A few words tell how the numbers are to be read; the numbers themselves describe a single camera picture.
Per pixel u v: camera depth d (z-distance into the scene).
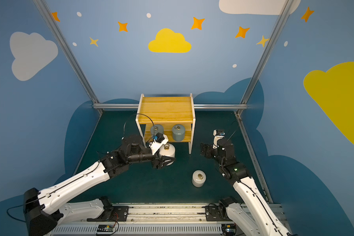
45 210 0.39
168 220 0.73
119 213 0.75
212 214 0.75
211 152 0.67
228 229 0.73
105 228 0.72
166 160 0.61
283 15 0.72
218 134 0.65
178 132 0.80
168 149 0.62
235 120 1.18
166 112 0.78
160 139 0.56
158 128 0.80
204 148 0.68
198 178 0.79
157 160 0.58
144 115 0.55
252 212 0.45
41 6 0.68
